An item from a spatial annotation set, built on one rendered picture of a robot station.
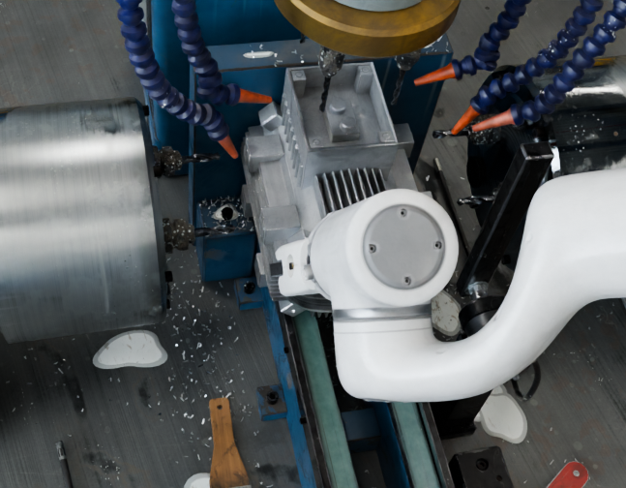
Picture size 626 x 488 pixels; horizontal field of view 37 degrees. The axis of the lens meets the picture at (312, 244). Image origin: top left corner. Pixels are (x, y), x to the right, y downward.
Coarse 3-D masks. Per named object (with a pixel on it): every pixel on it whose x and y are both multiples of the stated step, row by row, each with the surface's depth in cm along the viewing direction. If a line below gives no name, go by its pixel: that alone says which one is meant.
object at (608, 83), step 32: (608, 64) 110; (512, 96) 109; (576, 96) 104; (608, 96) 105; (512, 128) 110; (544, 128) 103; (576, 128) 103; (608, 128) 103; (480, 160) 120; (512, 160) 111; (576, 160) 102; (608, 160) 103; (480, 192) 121; (480, 224) 124; (512, 256) 115
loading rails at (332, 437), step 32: (256, 288) 127; (288, 320) 112; (288, 352) 112; (320, 352) 111; (288, 384) 114; (320, 384) 109; (288, 416) 117; (320, 416) 107; (352, 416) 115; (384, 416) 112; (416, 416) 108; (320, 448) 104; (352, 448) 116; (384, 448) 114; (416, 448) 106; (320, 480) 102; (352, 480) 103; (384, 480) 116; (416, 480) 104; (448, 480) 103
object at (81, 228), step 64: (0, 128) 94; (64, 128) 94; (128, 128) 95; (0, 192) 90; (64, 192) 91; (128, 192) 92; (0, 256) 90; (64, 256) 91; (128, 256) 93; (0, 320) 94; (64, 320) 96; (128, 320) 99
